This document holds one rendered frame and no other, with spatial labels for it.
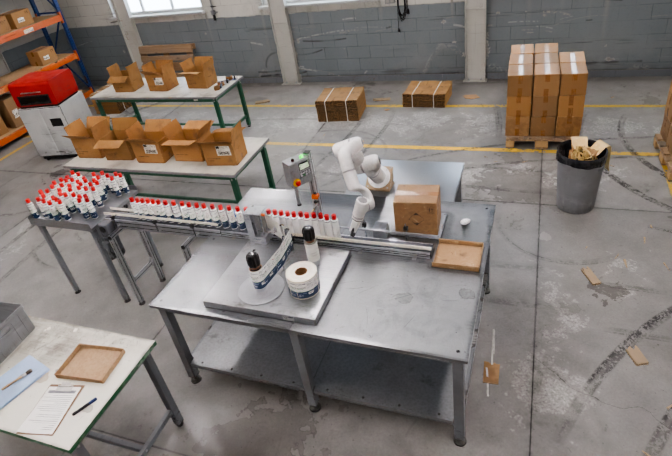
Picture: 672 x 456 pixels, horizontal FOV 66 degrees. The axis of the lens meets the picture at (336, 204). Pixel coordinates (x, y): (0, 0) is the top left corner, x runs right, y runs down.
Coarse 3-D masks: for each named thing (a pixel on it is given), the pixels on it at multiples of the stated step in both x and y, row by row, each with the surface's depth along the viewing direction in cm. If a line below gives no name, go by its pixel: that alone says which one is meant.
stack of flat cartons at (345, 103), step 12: (324, 96) 766; (336, 96) 759; (348, 96) 751; (360, 96) 757; (324, 108) 754; (336, 108) 750; (348, 108) 745; (360, 108) 757; (324, 120) 765; (336, 120) 760; (348, 120) 755
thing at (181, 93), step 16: (144, 80) 803; (96, 96) 770; (112, 96) 759; (128, 96) 748; (144, 96) 737; (160, 96) 727; (176, 96) 717; (192, 96) 707; (208, 96) 698; (240, 96) 764
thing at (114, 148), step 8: (112, 120) 573; (120, 120) 571; (128, 120) 568; (136, 120) 565; (120, 128) 574; (104, 136) 564; (112, 136) 576; (120, 136) 579; (96, 144) 551; (104, 144) 547; (112, 144) 544; (120, 144) 541; (128, 144) 551; (104, 152) 563; (112, 152) 561; (120, 152) 558; (128, 152) 555
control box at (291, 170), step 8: (288, 160) 354; (296, 160) 352; (304, 160) 353; (288, 168) 349; (296, 168) 352; (288, 176) 356; (296, 176) 354; (304, 176) 358; (312, 176) 363; (288, 184) 362
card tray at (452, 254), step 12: (444, 240) 355; (456, 240) 352; (444, 252) 348; (456, 252) 347; (468, 252) 345; (480, 252) 343; (432, 264) 337; (444, 264) 334; (456, 264) 337; (468, 264) 335
